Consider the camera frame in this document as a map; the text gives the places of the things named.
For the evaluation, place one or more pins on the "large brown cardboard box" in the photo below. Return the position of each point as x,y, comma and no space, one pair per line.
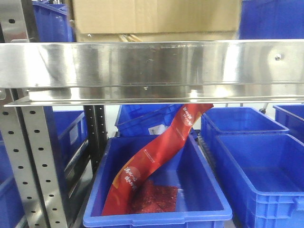
154,20

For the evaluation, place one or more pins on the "stainless steel shelf rack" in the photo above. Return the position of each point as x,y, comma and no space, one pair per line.
34,76

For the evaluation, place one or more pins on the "tilted blue bin rear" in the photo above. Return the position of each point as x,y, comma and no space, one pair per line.
147,119

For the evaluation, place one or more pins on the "blue bin rear right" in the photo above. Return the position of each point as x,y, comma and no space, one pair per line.
237,120

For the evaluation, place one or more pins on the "red mesh bag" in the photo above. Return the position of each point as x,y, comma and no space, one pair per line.
151,198

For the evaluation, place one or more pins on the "blue bin left side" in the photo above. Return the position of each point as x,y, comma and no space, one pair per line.
70,142

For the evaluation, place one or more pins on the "red banner packaging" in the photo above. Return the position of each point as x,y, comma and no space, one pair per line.
150,158

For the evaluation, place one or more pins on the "blue bin front centre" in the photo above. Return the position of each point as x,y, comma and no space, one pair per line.
200,200

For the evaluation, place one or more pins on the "blue bin front right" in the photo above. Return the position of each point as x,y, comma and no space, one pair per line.
262,176

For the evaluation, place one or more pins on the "blue bin upper left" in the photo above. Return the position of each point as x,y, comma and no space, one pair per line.
52,22

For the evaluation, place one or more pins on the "blue bin far right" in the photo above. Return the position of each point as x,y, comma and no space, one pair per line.
292,117

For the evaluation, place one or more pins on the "blue bin upper right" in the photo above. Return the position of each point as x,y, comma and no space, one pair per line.
272,19

